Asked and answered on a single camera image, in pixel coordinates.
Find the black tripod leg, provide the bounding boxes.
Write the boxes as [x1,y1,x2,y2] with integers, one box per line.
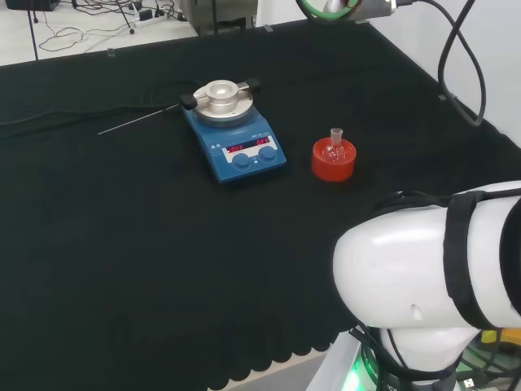
[115,0,137,35]

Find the clear round-bottom glass flask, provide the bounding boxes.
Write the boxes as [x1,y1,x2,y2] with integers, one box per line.
[324,126,346,162]

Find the white power strip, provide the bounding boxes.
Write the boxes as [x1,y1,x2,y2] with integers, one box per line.
[133,9,169,29]

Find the black heater cable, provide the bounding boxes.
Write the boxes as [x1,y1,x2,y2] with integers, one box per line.
[0,79,196,128]

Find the black floor cables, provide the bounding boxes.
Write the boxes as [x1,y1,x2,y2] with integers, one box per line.
[34,0,192,53]

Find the red ridged flask stand ring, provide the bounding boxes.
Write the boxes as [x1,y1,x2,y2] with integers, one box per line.
[311,137,358,182]

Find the thin metal probe rod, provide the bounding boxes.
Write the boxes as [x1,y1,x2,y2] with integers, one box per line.
[97,104,180,136]

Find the grey equipment box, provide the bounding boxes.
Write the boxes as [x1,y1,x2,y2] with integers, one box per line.
[182,0,261,35]

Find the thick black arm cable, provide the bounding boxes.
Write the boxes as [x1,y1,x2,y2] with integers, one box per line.
[396,0,488,128]

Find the black bench cloth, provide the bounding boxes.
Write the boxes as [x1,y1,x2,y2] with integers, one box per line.
[0,18,521,391]

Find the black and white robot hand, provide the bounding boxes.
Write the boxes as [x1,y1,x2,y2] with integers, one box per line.
[296,0,359,22]

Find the blue-base heater with steel top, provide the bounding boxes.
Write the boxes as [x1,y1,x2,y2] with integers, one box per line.
[180,77,287,184]

